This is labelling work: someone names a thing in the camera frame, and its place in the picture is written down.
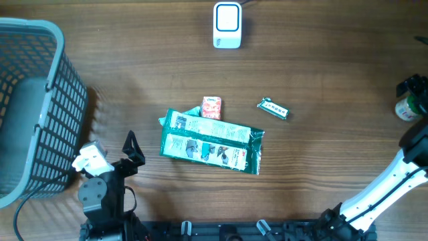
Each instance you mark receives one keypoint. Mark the green white packaged product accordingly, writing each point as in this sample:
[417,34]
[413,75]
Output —
[211,142]

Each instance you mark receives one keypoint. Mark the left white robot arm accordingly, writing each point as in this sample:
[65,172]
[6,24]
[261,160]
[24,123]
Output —
[103,205]

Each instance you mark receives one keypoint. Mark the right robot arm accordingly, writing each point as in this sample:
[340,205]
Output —
[351,220]

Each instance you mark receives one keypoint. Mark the grey plastic shopping basket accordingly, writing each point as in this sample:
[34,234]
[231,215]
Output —
[43,106]

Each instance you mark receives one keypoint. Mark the small green white packet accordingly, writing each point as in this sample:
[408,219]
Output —
[269,106]

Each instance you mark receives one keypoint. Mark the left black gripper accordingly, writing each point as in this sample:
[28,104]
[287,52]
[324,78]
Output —
[134,154]

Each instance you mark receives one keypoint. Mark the green lid jar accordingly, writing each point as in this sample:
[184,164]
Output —
[405,109]

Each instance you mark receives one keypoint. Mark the teal tissue pack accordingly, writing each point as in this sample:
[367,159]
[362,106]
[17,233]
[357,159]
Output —
[196,111]

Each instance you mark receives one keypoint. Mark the red tissue pack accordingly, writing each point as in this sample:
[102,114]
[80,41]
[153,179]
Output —
[211,107]

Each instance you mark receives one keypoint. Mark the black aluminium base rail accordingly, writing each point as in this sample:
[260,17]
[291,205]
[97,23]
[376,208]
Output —
[290,230]

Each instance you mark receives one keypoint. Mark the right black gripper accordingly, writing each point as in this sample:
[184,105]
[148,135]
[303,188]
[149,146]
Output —
[416,80]

